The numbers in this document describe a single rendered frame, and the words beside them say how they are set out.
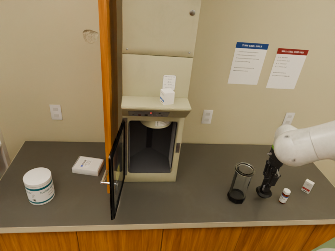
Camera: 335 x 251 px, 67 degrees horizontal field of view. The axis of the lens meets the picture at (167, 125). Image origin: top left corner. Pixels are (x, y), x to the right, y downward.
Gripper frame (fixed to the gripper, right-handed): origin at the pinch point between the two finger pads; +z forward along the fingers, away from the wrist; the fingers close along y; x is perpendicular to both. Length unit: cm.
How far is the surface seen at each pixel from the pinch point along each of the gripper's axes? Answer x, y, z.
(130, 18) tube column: -78, -14, -81
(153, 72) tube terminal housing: -67, -14, -59
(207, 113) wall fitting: -24, -56, -14
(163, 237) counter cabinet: -58, 13, 26
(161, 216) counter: -60, 12, 10
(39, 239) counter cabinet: -123, 13, 24
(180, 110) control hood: -55, -2, -46
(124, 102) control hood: -80, -6, -47
